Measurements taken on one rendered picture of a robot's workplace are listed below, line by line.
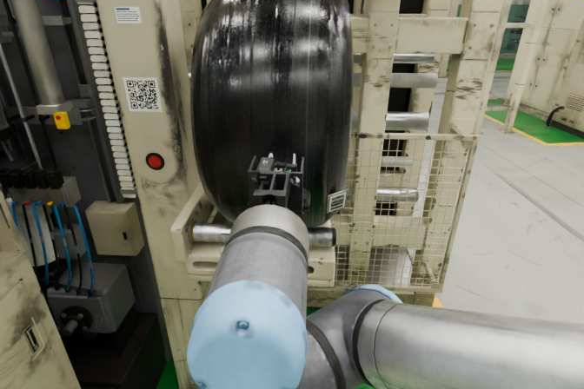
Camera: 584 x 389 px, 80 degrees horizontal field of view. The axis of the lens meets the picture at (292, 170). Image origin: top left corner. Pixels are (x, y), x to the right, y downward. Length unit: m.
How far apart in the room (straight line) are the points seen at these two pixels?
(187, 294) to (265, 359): 0.84
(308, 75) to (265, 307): 0.40
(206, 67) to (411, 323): 0.48
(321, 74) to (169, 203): 0.53
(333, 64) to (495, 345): 0.45
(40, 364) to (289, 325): 0.91
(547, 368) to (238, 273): 0.22
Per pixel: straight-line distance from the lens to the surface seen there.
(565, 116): 5.41
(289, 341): 0.28
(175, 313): 1.19
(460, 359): 0.32
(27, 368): 1.11
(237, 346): 0.28
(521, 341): 0.30
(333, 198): 0.67
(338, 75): 0.61
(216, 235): 0.86
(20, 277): 1.02
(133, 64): 0.84
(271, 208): 0.38
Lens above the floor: 1.40
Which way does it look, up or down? 25 degrees down
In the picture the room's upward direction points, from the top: straight up
